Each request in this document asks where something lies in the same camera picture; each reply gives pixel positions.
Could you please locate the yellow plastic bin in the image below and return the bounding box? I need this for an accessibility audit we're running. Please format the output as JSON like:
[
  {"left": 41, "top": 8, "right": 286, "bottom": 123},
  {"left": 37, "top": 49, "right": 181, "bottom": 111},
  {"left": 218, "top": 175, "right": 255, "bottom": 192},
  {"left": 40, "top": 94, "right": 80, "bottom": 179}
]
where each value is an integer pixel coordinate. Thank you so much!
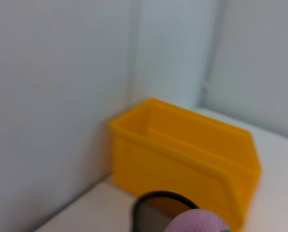
[{"left": 107, "top": 97, "right": 263, "bottom": 232}]

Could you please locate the black mesh pen holder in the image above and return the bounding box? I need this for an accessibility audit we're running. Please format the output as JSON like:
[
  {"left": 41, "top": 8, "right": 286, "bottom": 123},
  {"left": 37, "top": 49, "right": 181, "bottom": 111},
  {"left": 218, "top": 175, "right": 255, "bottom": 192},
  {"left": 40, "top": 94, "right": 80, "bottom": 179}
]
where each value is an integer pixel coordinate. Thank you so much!
[{"left": 132, "top": 190, "right": 200, "bottom": 232}]

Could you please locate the pink toy peach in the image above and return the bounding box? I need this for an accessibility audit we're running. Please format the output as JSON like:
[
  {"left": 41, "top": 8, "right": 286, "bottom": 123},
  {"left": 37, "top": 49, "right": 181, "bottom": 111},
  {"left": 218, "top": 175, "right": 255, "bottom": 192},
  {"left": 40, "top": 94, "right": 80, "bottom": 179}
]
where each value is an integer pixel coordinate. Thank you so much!
[{"left": 163, "top": 208, "right": 232, "bottom": 232}]

